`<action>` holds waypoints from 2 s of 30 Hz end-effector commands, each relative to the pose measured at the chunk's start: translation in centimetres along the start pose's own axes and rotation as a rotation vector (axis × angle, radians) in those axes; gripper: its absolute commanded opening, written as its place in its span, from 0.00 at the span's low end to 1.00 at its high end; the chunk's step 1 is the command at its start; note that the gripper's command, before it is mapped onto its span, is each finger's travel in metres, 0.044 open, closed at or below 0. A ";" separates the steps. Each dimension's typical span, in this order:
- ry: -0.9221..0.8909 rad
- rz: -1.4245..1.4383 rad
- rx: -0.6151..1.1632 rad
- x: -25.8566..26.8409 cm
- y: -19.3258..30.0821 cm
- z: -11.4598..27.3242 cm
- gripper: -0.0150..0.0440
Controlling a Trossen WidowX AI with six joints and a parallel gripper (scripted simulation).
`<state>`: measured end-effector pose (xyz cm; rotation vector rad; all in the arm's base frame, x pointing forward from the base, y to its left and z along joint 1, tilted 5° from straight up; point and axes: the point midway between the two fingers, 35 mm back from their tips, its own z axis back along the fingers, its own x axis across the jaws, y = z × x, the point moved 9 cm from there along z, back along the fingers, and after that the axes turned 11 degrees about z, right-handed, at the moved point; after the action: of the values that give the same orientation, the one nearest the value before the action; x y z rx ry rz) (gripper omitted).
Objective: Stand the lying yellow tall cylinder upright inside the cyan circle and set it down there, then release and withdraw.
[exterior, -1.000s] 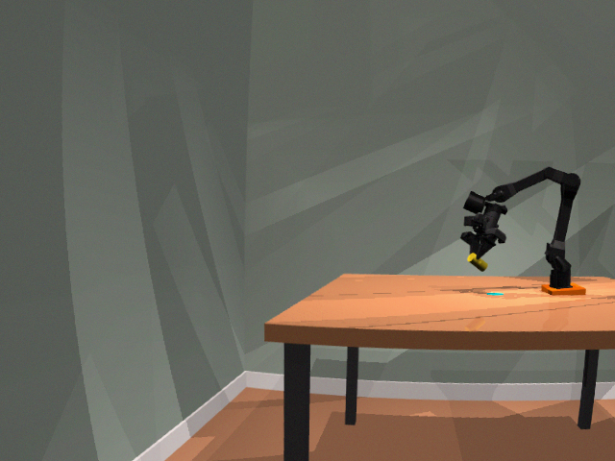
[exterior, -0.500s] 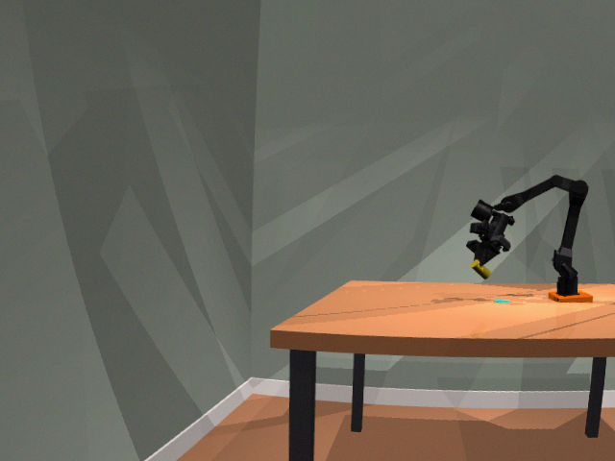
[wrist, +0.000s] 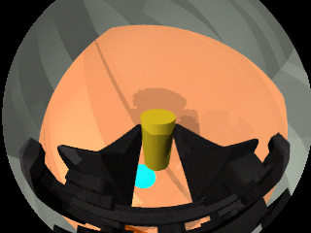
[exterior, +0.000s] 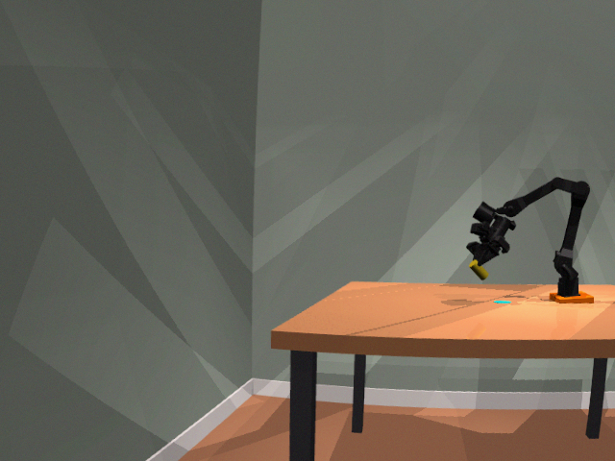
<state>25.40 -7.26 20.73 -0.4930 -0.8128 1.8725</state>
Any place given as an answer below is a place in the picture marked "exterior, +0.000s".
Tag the yellow cylinder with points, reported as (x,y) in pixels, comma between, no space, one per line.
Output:
(478,270)

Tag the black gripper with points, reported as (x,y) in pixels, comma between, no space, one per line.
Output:
(489,248)

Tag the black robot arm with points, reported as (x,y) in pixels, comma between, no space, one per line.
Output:
(568,284)

